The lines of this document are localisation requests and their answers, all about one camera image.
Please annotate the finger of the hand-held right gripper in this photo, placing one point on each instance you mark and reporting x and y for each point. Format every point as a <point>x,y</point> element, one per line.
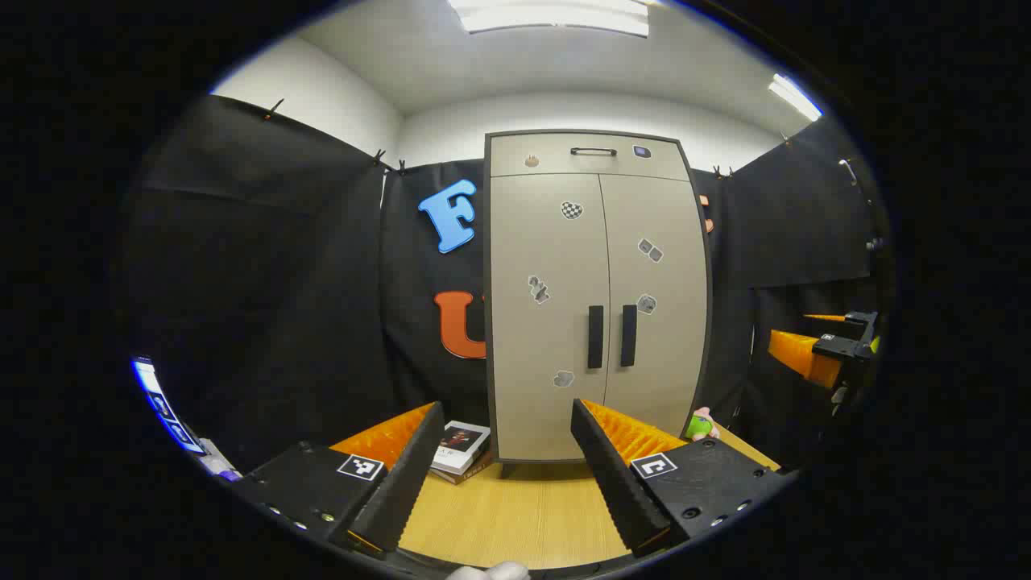
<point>830,317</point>
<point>801,358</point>

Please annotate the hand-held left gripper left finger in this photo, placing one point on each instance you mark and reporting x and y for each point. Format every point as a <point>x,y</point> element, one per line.
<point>411,467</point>

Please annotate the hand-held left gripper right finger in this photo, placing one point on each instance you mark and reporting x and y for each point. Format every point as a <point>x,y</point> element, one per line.
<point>612,475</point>

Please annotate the grey shoe cabinet door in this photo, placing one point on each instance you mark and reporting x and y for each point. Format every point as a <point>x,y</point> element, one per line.
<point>668,346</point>
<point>548,338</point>

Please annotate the grey double-door shoe cabinet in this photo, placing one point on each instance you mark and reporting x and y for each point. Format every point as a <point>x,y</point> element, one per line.
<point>486,322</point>

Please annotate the grey cabinet drawer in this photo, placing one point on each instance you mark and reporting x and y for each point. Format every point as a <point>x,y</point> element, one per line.
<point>548,165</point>

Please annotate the brown book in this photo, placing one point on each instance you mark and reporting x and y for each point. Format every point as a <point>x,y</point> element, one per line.
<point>463,478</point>

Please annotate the green plush toy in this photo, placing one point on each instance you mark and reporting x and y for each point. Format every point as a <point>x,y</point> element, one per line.
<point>699,427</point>

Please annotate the white purple object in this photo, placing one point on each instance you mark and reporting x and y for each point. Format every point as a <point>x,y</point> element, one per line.
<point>217,463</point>

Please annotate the small ceiling light panel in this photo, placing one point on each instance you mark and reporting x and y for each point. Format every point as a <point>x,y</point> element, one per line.
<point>793,97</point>

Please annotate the black backdrop cloth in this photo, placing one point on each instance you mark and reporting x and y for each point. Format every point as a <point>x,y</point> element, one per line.
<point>266,282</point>

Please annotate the lit screen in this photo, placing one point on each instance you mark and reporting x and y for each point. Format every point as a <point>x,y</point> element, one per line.
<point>165,407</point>

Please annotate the large ceiling light panel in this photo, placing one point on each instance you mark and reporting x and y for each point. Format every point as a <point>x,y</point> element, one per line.
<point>556,16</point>

